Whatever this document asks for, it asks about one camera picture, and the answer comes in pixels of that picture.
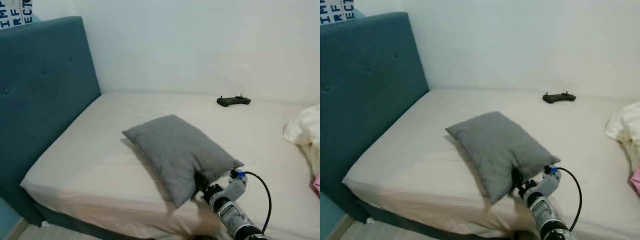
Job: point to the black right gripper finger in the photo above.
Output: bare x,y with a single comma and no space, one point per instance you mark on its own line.
515,177
199,182

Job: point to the grey pillow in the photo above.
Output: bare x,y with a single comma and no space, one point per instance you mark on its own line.
497,145
172,147

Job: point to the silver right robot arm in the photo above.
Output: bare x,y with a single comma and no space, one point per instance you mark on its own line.
241,221
551,219

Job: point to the black handheld controller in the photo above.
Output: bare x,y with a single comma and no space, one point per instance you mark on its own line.
559,98
232,101

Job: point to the pink cloth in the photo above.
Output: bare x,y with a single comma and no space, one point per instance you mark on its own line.
636,181
317,184

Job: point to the mattress with cream sheet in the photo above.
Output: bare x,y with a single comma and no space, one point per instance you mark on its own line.
410,150
90,150

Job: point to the white crumpled duvet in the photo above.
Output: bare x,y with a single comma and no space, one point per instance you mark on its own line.
306,130
626,125

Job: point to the dark teal bed base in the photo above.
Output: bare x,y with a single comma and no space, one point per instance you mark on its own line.
75,224
395,220

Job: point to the teal upholstered headboard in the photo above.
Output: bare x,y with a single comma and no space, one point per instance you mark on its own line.
40,100
365,100

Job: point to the white poster with blue letters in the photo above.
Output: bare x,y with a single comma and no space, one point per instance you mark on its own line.
344,10
14,12

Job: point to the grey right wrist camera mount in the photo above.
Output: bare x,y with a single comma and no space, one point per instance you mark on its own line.
235,187
547,184

